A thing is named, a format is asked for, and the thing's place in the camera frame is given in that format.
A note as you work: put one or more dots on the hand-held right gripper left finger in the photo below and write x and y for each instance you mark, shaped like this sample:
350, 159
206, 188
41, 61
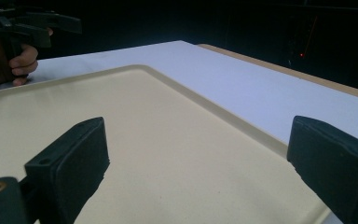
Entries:
71, 168

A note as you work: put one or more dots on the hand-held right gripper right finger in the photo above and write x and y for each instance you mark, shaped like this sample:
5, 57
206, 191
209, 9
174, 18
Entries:
335, 161

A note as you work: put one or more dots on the beige plastic tray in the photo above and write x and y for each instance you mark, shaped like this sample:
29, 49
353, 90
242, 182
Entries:
167, 146

